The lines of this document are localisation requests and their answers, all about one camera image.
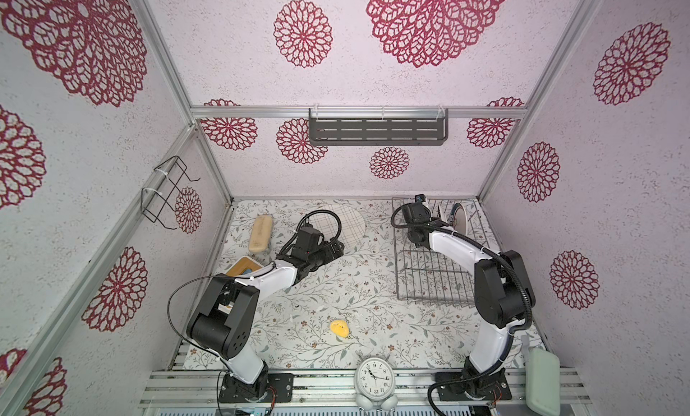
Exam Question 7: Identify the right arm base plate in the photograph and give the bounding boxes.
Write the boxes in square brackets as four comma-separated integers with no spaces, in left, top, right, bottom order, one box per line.
[438,369,512,402]

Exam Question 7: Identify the plaid beige plate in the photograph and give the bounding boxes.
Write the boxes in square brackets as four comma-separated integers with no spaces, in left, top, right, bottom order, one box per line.
[308,203,367,254]

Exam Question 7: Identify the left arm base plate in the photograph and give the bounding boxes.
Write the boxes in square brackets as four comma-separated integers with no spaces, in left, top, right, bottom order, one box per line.
[218,372,295,405]

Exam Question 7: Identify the yellow cheese toy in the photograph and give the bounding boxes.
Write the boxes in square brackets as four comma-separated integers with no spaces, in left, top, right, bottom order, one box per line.
[329,319,350,338]

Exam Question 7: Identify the pale green box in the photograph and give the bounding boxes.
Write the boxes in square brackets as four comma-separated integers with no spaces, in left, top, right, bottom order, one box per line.
[526,348,561,416]

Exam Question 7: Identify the black wire wall basket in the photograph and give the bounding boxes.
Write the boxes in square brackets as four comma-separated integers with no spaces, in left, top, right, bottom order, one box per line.
[139,155,201,231]

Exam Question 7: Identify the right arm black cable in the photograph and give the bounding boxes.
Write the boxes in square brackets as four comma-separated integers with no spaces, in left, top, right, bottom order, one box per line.
[390,201,535,416]

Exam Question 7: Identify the white alarm clock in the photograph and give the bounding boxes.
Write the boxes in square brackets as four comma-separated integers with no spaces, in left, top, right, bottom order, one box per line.
[354,357,398,412]

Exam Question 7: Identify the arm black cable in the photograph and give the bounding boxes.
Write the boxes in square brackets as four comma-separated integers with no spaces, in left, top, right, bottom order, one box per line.
[390,201,535,416]
[166,208,343,374]

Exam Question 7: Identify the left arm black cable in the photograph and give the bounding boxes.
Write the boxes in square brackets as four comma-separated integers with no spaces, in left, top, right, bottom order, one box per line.
[166,208,343,374]

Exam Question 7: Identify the wire dish rack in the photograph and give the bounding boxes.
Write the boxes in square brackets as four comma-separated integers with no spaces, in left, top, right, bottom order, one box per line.
[393,198,501,308]

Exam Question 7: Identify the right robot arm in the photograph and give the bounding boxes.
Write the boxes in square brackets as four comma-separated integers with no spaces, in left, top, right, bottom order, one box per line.
[391,199,535,383]

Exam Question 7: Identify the yellow tray with blue item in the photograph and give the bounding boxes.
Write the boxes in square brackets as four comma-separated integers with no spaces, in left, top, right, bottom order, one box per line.
[225,256,262,277]

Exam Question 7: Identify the grey wall shelf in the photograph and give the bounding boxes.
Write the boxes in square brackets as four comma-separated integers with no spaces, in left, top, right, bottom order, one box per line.
[307,109,449,147]

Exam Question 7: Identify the dark rimmed plate in rack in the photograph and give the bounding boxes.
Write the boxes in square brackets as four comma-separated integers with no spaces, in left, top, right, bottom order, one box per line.
[438,202,467,236]

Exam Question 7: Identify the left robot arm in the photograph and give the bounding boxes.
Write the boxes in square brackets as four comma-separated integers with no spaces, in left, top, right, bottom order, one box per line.
[187,224,344,385]

